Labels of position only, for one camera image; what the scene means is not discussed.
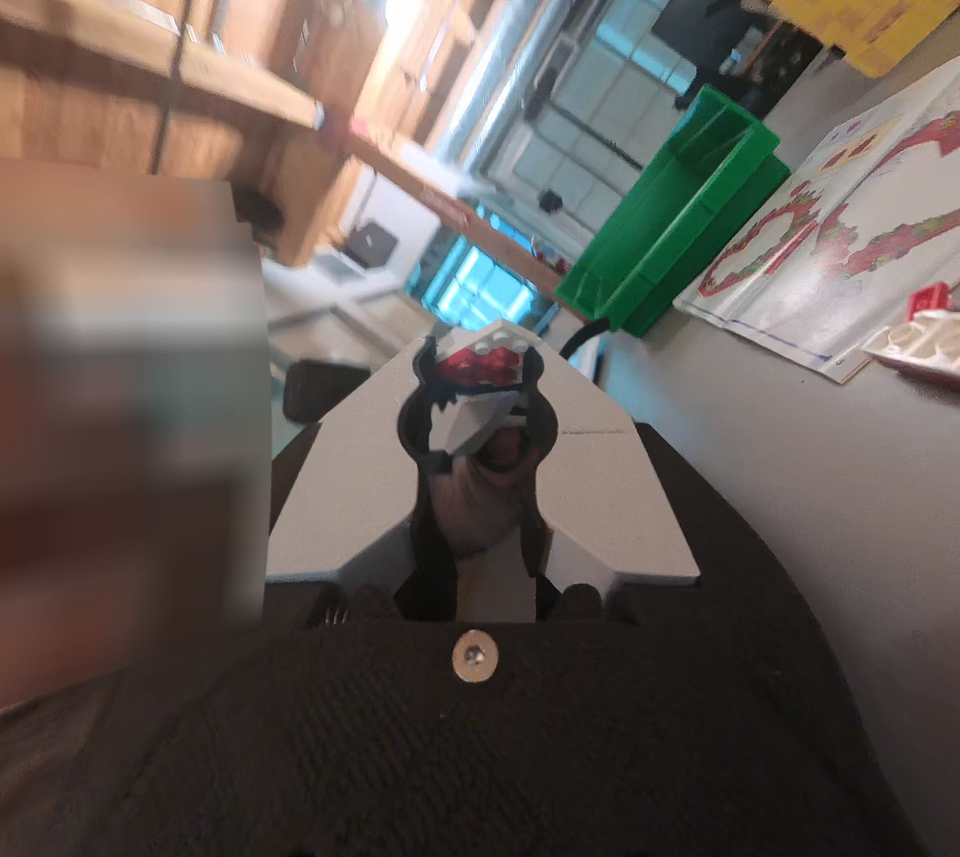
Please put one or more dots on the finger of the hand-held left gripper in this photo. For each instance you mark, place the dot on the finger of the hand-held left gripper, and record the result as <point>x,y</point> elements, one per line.
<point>476,426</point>

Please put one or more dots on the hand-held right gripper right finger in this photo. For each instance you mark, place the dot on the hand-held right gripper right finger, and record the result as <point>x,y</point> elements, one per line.
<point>607,489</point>

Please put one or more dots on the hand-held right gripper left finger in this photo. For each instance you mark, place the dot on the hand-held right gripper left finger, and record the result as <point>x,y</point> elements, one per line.
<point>345,497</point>

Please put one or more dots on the small white red lego assembly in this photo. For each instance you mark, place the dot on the small white red lego assembly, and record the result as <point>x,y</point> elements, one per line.
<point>480,362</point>

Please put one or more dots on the green plastic bin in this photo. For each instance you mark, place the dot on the green plastic bin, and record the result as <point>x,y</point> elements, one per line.
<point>675,227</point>

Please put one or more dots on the lego instruction booklet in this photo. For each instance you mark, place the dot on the lego instruction booklet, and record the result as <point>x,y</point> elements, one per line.
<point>825,287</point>

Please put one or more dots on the curved white red lego assembly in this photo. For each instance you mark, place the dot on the curved white red lego assembly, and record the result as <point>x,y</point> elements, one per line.
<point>922,339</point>

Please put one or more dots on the person's left hand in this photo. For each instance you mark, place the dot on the person's left hand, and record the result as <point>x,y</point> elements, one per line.
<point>480,504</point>

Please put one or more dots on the silver ventilation duct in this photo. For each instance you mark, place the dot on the silver ventilation duct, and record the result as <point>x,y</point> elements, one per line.
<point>517,32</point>

